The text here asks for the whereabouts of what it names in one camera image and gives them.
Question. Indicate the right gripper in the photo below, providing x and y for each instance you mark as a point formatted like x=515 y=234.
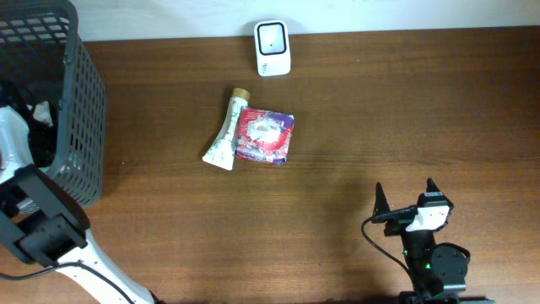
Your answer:
x=398 y=220

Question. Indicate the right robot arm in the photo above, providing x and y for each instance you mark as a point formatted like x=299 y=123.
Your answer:
x=437 y=270

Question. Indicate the grey plastic mesh basket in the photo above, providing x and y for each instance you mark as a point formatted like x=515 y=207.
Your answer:
x=43 y=55

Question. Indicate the white barcode scanner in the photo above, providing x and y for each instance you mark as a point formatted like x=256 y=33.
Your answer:
x=273 y=55

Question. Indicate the white tube with cork cap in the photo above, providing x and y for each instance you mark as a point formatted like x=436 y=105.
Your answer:
x=222 y=151

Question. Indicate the red purple tissue pack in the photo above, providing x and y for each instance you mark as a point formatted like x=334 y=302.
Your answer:
x=264 y=136

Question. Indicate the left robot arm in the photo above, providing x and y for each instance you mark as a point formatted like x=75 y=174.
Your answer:
x=40 y=222

